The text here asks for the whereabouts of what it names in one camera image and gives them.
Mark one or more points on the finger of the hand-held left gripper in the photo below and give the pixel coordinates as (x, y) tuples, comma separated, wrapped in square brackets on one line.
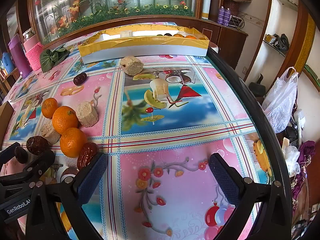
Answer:
[(7, 152), (37, 163)]

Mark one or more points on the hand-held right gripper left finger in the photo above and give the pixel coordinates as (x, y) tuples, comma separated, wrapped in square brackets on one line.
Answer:
[(92, 177)]

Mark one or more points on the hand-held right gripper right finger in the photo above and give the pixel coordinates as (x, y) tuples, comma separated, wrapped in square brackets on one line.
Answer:
[(225, 180)]

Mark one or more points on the dark red date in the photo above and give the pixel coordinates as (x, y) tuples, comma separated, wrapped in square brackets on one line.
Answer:
[(37, 145), (80, 78)]

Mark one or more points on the brown cardboard tray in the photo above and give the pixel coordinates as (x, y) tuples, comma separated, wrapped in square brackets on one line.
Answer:
[(5, 120)]

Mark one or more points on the beige cake piece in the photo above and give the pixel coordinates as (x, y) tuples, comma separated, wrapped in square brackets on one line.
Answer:
[(50, 131), (131, 65), (86, 113)]

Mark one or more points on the orange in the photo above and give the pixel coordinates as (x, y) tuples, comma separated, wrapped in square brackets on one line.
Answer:
[(73, 142), (191, 37), (65, 120), (178, 35), (49, 107)]

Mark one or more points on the small white plastic bag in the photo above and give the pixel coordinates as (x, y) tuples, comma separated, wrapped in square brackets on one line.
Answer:
[(291, 157)]

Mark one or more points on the printed tablecloth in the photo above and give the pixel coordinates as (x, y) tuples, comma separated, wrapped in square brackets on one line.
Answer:
[(175, 120)]

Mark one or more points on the purple cloth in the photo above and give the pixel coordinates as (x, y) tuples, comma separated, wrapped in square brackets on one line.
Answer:
[(306, 152)]

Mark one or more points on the blue thermos jug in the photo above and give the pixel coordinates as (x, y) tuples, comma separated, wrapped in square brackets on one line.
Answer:
[(7, 62)]

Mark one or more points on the white plug adapter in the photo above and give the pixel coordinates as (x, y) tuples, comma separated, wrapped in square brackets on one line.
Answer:
[(298, 120)]

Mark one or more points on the purple thermos bottle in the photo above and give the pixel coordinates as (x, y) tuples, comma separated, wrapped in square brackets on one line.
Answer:
[(18, 55)]

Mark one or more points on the pink knitted bottle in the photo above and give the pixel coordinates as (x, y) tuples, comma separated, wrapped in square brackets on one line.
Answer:
[(35, 52)]

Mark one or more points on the green leafy vegetable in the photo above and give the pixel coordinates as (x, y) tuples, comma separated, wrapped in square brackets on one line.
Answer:
[(52, 57)]

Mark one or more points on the yellow and white box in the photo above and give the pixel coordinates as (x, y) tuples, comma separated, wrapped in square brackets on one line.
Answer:
[(150, 48)]

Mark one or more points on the black bundle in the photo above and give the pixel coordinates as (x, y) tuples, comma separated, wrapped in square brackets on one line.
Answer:
[(281, 41)]

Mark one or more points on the purple spray can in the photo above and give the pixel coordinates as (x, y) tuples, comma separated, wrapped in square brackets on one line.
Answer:
[(221, 15), (227, 17)]

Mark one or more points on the woven basket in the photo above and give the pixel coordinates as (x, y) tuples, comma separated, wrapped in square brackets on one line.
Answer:
[(230, 7)]

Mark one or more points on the glass flower display cabinet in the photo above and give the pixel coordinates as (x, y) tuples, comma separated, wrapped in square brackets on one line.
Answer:
[(112, 0)]

